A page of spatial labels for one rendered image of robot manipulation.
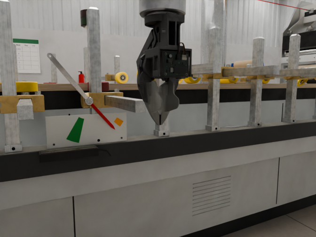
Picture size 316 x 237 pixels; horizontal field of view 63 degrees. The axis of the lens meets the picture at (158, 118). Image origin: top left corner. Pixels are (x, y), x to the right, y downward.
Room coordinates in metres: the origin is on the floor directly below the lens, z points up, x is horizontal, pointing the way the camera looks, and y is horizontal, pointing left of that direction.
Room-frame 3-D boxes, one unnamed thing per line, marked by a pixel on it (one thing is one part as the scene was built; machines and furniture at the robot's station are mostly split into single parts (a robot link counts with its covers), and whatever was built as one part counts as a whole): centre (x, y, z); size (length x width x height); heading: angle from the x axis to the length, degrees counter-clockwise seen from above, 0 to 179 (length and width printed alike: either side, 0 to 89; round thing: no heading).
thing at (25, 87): (0.90, 0.46, 0.85); 0.08 x 0.08 x 0.11
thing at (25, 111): (0.72, 0.37, 0.84); 0.44 x 0.03 x 0.04; 27
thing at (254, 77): (1.21, -0.48, 0.95); 0.14 x 0.06 x 0.05; 117
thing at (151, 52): (0.52, -0.01, 0.97); 0.09 x 0.08 x 0.12; 27
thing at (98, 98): (0.88, 0.19, 0.85); 0.14 x 0.06 x 0.05; 117
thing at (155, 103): (0.51, 0.00, 0.86); 0.06 x 0.03 x 0.09; 27
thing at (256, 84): (1.20, -0.46, 0.87); 0.04 x 0.04 x 0.48; 27
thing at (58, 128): (0.83, 0.23, 0.75); 0.26 x 0.01 x 0.10; 117
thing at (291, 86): (1.32, -0.68, 0.90); 0.04 x 0.04 x 0.48; 27
